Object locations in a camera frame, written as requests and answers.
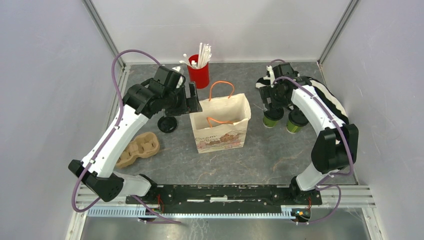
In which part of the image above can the green paper coffee cup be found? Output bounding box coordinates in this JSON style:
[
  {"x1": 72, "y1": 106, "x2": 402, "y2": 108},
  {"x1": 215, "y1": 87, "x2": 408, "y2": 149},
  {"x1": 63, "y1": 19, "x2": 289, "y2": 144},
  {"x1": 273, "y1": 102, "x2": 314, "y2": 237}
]
[{"x1": 286, "y1": 108, "x2": 309, "y2": 134}]

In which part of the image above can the brown paper takeout bag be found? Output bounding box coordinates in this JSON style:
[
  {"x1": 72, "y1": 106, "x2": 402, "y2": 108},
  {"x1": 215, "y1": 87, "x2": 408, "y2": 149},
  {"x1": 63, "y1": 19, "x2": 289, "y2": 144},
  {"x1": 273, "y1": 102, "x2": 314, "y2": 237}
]
[{"x1": 189, "y1": 80, "x2": 252, "y2": 154}]

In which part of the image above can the black plastic cup lid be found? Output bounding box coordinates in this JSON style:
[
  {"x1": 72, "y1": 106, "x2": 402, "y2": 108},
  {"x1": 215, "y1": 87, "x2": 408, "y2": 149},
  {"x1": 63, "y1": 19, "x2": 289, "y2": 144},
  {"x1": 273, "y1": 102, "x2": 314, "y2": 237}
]
[{"x1": 287, "y1": 108, "x2": 309, "y2": 127}]

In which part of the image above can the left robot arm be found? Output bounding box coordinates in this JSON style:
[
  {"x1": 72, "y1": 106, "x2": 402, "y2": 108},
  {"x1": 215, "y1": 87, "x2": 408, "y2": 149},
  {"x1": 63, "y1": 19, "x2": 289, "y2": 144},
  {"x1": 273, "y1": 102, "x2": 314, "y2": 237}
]
[{"x1": 68, "y1": 65, "x2": 202, "y2": 204}]

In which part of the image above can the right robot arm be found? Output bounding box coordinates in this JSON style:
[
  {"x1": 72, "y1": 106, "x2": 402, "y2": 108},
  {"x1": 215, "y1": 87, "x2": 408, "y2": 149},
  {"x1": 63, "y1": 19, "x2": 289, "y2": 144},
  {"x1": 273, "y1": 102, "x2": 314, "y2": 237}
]
[{"x1": 255, "y1": 61, "x2": 359, "y2": 204}]

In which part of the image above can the red cup holder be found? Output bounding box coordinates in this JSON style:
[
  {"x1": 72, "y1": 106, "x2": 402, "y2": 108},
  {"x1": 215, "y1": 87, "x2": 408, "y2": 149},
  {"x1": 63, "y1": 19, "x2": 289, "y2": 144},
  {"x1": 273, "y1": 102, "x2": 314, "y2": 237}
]
[{"x1": 187, "y1": 63, "x2": 210, "y2": 89}]

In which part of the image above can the stack of black lids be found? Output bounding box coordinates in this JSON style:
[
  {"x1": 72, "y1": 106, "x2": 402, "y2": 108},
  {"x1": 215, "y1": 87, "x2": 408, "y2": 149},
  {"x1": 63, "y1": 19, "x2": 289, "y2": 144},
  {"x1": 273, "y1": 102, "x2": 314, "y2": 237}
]
[{"x1": 157, "y1": 116, "x2": 178, "y2": 134}]

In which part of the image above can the black white striped cloth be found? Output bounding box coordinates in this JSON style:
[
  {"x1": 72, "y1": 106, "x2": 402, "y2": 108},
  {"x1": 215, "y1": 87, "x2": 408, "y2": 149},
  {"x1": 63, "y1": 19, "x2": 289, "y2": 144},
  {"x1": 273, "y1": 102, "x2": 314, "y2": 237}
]
[{"x1": 255, "y1": 75, "x2": 349, "y2": 125}]

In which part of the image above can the white wrapped straws bundle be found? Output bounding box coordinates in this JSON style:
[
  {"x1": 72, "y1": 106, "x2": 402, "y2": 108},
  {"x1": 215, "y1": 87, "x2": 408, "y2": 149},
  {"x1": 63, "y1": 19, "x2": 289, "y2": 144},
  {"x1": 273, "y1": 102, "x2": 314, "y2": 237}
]
[{"x1": 179, "y1": 42, "x2": 212, "y2": 70}]

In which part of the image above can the cardboard cup carrier tray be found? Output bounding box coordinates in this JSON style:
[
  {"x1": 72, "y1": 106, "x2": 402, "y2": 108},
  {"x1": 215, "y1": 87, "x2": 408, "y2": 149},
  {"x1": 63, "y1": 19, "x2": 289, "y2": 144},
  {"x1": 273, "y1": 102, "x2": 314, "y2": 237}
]
[{"x1": 115, "y1": 132, "x2": 160, "y2": 169}]

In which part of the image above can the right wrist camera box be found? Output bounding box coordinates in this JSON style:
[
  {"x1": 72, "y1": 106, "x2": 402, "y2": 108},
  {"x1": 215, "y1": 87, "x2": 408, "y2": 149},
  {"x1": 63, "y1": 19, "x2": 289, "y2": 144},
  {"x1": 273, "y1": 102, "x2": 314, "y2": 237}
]
[{"x1": 264, "y1": 65, "x2": 276, "y2": 88}]

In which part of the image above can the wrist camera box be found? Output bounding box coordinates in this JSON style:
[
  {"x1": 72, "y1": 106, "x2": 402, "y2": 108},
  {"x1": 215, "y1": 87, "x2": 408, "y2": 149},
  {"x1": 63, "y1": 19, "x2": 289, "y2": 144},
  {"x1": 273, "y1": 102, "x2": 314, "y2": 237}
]
[
  {"x1": 171, "y1": 66, "x2": 184, "y2": 79},
  {"x1": 264, "y1": 65, "x2": 276, "y2": 88}
]

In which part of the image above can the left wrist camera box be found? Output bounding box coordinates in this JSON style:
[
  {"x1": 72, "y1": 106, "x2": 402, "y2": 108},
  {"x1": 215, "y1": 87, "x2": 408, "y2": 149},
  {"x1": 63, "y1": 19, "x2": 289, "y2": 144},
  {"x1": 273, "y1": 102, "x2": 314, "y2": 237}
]
[{"x1": 171, "y1": 66, "x2": 184, "y2": 79}]

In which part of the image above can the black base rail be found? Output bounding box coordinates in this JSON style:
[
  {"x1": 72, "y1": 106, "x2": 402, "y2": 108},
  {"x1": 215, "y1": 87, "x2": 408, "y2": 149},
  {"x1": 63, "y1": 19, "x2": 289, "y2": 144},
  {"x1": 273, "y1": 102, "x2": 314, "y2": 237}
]
[{"x1": 140, "y1": 184, "x2": 323, "y2": 214}]

